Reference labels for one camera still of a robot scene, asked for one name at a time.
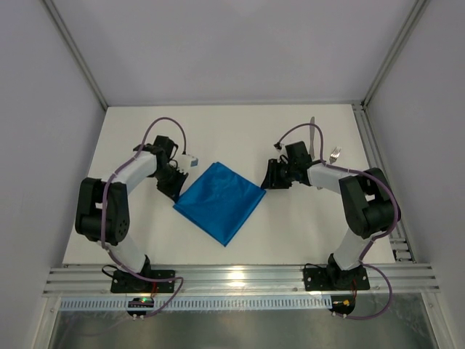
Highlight blue cloth napkin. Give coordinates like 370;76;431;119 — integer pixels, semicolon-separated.
174;162;265;246

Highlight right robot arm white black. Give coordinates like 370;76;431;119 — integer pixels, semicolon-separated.
261;142;401;291

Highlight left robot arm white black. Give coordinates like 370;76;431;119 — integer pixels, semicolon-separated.
75;136;188;293

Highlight silver fork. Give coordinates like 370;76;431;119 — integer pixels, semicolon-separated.
329;147;341;164

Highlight silver table knife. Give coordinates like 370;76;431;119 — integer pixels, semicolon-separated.
309;116;315;157

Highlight left black connector box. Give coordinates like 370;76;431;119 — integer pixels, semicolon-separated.
126;297;154;318

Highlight black connector box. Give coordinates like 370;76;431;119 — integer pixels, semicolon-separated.
126;297;154;318
329;299;355;317

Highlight right black connector box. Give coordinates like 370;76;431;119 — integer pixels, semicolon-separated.
329;299;355;317

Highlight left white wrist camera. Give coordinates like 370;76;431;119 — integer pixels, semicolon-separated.
177;153;198;173

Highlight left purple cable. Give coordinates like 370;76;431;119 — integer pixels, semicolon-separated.
100;116;187;321

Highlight purple cable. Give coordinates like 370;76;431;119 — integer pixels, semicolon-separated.
272;123;400;320
100;116;187;321

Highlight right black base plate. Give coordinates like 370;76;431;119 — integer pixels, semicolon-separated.
302;265;371;292

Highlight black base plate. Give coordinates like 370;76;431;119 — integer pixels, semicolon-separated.
302;265;371;292
110;270;175;294

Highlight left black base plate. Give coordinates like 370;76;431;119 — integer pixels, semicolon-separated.
110;270;175;294

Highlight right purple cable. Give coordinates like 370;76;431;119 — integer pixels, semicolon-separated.
272;123;400;320

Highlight slotted grey cable duct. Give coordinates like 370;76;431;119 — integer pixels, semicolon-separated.
59;294;332;312

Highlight right aluminium side rail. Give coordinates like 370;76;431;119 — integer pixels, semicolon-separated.
352;103;416;263

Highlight aluminium front rail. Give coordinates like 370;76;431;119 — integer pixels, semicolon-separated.
43;263;440;297

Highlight left aluminium frame post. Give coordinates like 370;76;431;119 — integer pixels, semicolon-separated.
41;0;109;111

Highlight aluminium frame post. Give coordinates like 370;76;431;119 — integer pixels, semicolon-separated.
41;0;109;111
361;0;430;109

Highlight right aluminium frame post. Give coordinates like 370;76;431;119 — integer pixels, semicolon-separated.
361;0;430;109

